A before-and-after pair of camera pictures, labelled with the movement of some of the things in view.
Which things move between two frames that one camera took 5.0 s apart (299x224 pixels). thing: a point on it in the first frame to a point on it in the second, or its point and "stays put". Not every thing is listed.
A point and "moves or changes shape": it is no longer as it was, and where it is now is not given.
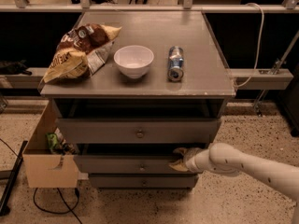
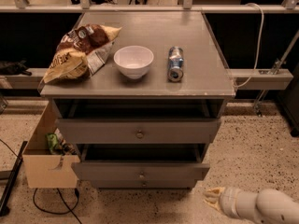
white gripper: x=191 y=161 to x=228 y=200
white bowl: x=134 y=61 stays put
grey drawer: x=127 y=164 moves or changes shape
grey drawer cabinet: x=163 y=89 stays put
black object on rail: x=14 y=67 stays put
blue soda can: x=176 y=61 stays put
